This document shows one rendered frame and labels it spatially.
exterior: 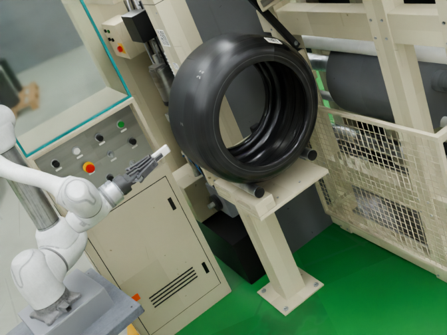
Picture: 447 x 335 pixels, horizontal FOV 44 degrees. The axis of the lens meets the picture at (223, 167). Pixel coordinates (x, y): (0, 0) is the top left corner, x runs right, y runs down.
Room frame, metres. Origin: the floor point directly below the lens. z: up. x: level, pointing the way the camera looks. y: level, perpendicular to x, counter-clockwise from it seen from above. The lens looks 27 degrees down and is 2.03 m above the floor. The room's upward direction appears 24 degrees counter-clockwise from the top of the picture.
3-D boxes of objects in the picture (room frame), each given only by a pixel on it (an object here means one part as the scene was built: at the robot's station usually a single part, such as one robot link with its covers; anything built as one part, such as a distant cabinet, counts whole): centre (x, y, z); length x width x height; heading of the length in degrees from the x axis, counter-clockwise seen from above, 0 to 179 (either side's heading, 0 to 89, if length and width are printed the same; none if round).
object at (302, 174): (2.10, -0.16, 0.80); 0.37 x 0.36 x 0.02; 110
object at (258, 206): (2.05, -0.03, 0.83); 0.36 x 0.09 x 0.06; 20
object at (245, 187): (2.04, -0.03, 0.90); 0.35 x 0.05 x 0.05; 20
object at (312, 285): (2.33, -0.06, 0.01); 0.27 x 0.27 x 0.02; 20
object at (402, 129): (1.99, -0.55, 0.65); 0.90 x 0.02 x 0.70; 20
